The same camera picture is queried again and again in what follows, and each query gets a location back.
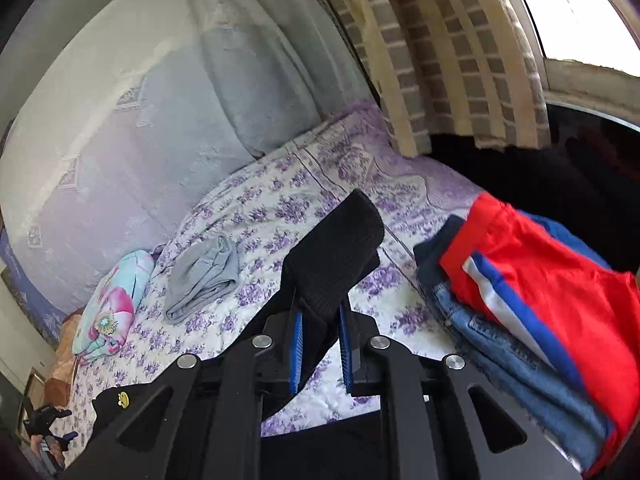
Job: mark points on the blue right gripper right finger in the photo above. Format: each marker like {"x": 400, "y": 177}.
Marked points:
{"x": 346, "y": 348}

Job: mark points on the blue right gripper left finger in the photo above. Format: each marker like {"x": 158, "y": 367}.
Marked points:
{"x": 296, "y": 352}

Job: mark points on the grey folded garment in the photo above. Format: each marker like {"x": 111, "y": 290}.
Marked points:
{"x": 205, "y": 272}

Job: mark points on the brown satin pillow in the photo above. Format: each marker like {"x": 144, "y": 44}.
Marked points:
{"x": 60, "y": 379}

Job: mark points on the blue denim jeans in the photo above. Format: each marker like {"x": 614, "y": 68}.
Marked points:
{"x": 576, "y": 426}

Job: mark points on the teal pink floral folded quilt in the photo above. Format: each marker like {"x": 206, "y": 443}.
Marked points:
{"x": 107, "y": 318}

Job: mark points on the red shorts with stripes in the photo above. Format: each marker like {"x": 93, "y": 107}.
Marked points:
{"x": 579, "y": 317}

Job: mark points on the purple floral bedspread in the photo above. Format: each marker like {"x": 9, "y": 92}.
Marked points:
{"x": 266, "y": 209}

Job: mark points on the navy folded garment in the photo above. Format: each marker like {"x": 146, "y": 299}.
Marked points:
{"x": 427, "y": 254}

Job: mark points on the black pants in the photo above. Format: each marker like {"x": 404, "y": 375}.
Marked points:
{"x": 200, "y": 419}

